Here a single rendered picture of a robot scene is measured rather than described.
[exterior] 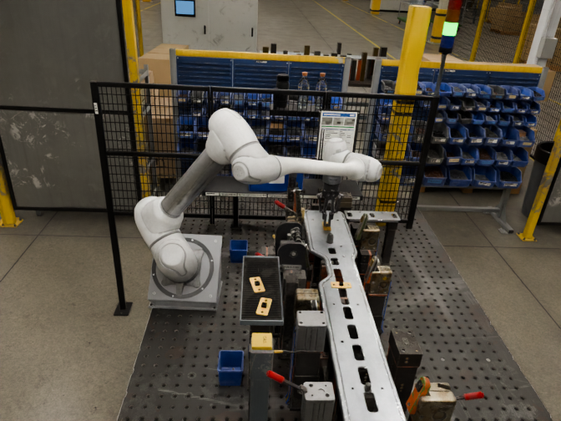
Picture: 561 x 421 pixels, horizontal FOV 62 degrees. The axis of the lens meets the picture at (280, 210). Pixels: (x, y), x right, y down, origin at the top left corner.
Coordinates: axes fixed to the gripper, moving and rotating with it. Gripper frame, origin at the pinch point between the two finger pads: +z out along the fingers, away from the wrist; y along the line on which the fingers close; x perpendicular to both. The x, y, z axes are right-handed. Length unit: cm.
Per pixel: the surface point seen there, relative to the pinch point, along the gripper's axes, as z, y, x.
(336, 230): 5.3, 5.0, -2.1
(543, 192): 57, 221, 163
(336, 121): -33, 9, 55
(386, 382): 5, 7, -97
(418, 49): -73, 50, 58
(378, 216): 5.4, 29.7, 14.0
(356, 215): 5.4, 17.8, 15.2
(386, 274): 1.7, 19.5, -43.2
